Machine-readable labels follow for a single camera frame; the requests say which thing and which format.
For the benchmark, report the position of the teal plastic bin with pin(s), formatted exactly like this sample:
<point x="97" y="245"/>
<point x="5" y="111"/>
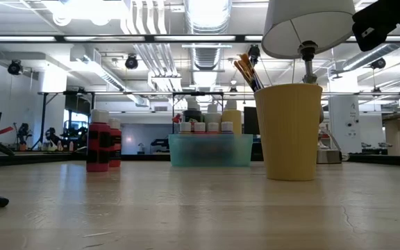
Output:
<point x="210" y="151"/>

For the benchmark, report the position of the silver lamp with white shade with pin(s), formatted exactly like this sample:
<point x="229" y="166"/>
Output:
<point x="307" y="21"/>

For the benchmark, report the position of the black overhead crossbar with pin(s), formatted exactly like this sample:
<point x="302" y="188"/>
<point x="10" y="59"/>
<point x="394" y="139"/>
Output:
<point x="240" y="38"/>

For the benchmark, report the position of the black background robot arms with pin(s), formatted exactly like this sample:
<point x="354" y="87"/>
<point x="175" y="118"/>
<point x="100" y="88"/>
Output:
<point x="50" y="133"/>

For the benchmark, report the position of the small red paint bottle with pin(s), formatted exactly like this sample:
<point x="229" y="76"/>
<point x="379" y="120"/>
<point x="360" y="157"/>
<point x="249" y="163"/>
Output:
<point x="116" y="146"/>

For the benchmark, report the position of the yellow plastic cup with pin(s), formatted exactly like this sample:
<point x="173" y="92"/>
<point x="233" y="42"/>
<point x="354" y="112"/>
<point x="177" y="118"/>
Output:
<point x="288" y="135"/>

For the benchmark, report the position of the black hanging camera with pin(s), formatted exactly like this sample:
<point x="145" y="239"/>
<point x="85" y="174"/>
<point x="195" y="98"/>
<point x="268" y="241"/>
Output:
<point x="378" y="63"/>
<point x="15" y="67"/>
<point x="254" y="50"/>
<point x="131" y="62"/>

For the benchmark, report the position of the small magenta paint bottle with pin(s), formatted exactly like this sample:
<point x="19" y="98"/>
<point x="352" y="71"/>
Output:
<point x="97" y="139"/>

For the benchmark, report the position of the black aluminium table frame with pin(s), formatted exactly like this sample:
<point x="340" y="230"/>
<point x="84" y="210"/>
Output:
<point x="394" y="160"/>

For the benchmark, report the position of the black background gantry frame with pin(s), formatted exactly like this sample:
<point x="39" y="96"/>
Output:
<point x="43" y="114"/>

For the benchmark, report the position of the gray paint bottle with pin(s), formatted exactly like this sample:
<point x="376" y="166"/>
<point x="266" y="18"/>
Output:
<point x="193" y="114"/>

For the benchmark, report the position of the bottles in bin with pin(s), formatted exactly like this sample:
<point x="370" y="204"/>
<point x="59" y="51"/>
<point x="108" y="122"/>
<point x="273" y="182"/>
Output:
<point x="198" y="93"/>

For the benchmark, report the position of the small red fixture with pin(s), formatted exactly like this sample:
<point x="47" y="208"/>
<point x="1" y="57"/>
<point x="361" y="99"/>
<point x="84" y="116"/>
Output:
<point x="176" y="118"/>

